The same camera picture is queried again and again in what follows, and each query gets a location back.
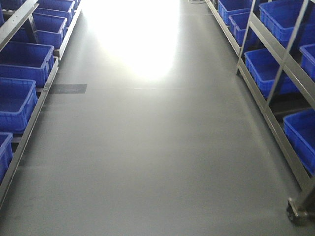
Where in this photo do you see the right steel shelf rack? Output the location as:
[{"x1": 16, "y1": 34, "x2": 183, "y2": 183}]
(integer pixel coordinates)
[{"x1": 207, "y1": 0, "x2": 315, "y2": 224}]

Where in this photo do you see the steel shelf rack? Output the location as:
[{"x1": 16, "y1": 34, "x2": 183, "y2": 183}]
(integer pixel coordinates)
[
  {"x1": 0, "y1": 0, "x2": 82, "y2": 200},
  {"x1": 207, "y1": 0, "x2": 315, "y2": 224}
]

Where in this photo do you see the left steel shelf rack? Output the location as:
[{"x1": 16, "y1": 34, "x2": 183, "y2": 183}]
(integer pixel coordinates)
[{"x1": 0, "y1": 0, "x2": 82, "y2": 200}]

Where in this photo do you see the blue plastic bin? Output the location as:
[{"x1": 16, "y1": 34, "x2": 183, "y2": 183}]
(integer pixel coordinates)
[
  {"x1": 0, "y1": 42, "x2": 54, "y2": 88},
  {"x1": 0, "y1": 77, "x2": 38, "y2": 134},
  {"x1": 283, "y1": 109, "x2": 315, "y2": 175},
  {"x1": 32, "y1": 13, "x2": 67, "y2": 49},
  {"x1": 228, "y1": 12, "x2": 250, "y2": 47},
  {"x1": 218, "y1": 0, "x2": 253, "y2": 26},
  {"x1": 259, "y1": 0, "x2": 315, "y2": 49},
  {"x1": 244, "y1": 47, "x2": 300, "y2": 98},
  {"x1": 34, "y1": 0, "x2": 75, "y2": 27},
  {"x1": 0, "y1": 132, "x2": 13, "y2": 183}
]

